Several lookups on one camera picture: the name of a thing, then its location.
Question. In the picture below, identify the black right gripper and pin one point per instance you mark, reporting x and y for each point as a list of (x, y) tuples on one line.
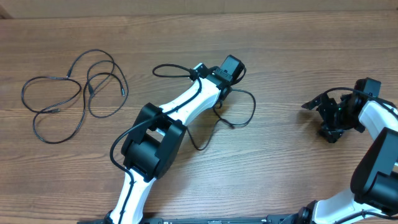
[(335, 132)]

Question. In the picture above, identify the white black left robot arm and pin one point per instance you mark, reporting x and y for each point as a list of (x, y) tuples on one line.
[(152, 143)]

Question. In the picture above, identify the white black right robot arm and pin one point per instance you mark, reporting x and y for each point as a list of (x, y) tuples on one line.
[(373, 187)]

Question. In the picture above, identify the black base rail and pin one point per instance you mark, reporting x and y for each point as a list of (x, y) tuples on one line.
[(269, 219)]

